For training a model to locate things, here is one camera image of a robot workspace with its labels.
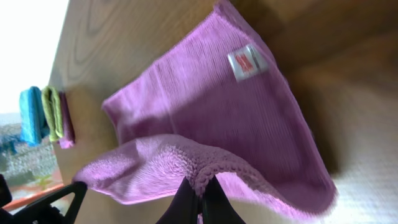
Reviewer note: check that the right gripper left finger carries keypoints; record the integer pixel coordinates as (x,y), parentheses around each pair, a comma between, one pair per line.
(183,208)

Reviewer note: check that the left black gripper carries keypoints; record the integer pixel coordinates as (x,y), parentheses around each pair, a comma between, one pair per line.
(41,210)

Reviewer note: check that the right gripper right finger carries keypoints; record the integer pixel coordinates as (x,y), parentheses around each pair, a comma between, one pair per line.
(216,208)

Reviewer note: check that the purple microfibre cloth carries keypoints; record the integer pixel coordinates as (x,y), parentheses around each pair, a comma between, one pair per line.
(214,106)

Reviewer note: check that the folded purple cloth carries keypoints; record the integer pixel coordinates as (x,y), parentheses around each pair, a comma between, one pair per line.
(68,140)

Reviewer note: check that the folded blue cloth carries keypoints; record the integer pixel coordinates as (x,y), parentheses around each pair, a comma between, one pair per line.
(33,123)

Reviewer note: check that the folded green cloth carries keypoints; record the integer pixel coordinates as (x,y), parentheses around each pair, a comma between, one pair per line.
(52,107)

